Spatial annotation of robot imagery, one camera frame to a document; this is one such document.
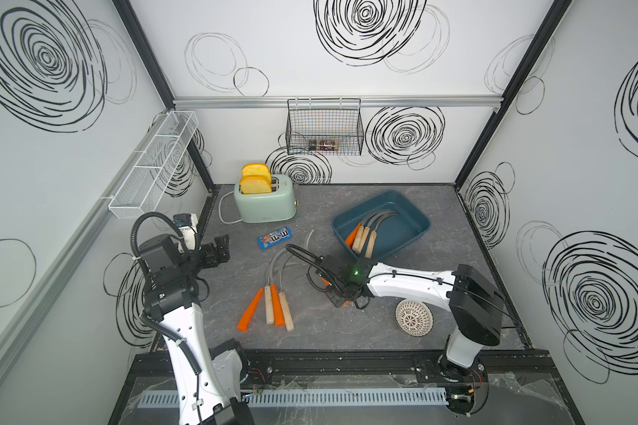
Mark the wooden handled sickle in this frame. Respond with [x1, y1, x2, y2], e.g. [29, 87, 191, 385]
[352, 210, 387, 254]

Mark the orange handled sickle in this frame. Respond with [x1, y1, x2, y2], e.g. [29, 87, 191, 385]
[345, 210, 381, 248]

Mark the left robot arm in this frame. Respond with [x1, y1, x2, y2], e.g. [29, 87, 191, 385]
[130, 212, 254, 424]

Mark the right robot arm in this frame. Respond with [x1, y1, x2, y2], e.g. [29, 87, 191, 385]
[315, 256, 505, 376]

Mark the teal plastic storage box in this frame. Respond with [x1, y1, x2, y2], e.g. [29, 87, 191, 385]
[331, 191, 431, 262]

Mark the blue candy packet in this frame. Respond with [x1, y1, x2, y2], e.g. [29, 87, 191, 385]
[257, 227, 292, 250]

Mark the front toast slice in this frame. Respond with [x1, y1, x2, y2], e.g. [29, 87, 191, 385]
[239, 175, 272, 195]

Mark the toast slice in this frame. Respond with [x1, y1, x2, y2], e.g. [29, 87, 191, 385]
[241, 163, 272, 183]
[239, 175, 272, 195]

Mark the mint green toaster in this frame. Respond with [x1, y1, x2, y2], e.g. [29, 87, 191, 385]
[234, 175, 297, 224]

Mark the rear toast slice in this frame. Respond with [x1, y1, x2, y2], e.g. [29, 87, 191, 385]
[241, 163, 272, 183]

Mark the white round strainer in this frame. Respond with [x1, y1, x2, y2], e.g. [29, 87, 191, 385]
[395, 299, 434, 338]

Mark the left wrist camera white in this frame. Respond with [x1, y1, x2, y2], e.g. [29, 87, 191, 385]
[173, 212, 200, 251]

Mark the white toaster cord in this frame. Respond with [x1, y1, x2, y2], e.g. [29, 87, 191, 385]
[217, 190, 244, 226]

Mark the white wire wall shelf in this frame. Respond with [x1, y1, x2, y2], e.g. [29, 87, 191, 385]
[108, 110, 198, 220]

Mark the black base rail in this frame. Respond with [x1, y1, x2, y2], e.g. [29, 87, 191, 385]
[132, 347, 556, 384]

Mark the jar in wire basket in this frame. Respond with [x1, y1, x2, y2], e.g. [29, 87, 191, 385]
[308, 139, 340, 152]

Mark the grey slotted cable duct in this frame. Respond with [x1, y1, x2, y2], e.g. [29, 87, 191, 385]
[137, 387, 450, 410]

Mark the black wire wall basket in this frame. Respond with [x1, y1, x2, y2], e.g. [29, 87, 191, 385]
[285, 97, 365, 156]

